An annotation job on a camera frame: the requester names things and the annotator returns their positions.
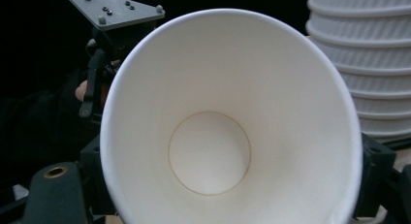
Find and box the stack of paper cups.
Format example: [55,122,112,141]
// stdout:
[304,0,411,144]

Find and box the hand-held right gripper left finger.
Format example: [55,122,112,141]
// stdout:
[79,134,118,216]

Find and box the blue and white paper cup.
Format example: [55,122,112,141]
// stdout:
[99,8,364,224]

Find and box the dark wire cup holder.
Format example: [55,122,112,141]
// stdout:
[382,137,411,151]

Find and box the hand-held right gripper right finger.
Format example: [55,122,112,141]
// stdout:
[353,132,397,219]

